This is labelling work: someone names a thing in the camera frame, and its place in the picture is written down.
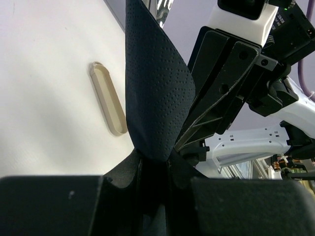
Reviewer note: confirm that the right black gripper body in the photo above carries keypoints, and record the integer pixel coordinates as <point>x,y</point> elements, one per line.
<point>264,90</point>

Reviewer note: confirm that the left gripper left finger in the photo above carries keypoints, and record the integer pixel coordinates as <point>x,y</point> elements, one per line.
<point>104,205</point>

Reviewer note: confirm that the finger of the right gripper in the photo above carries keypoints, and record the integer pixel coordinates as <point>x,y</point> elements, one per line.
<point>209,55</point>
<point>202,122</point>

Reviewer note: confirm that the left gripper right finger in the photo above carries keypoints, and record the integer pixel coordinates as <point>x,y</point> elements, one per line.
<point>201,206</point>

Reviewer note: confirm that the black paper napkin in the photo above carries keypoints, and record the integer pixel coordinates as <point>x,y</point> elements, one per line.
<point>159,93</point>

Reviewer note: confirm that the silver fork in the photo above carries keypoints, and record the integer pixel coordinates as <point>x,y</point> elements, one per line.
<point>159,9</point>

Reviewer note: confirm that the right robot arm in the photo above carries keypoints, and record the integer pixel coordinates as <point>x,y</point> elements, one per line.
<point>246,106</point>

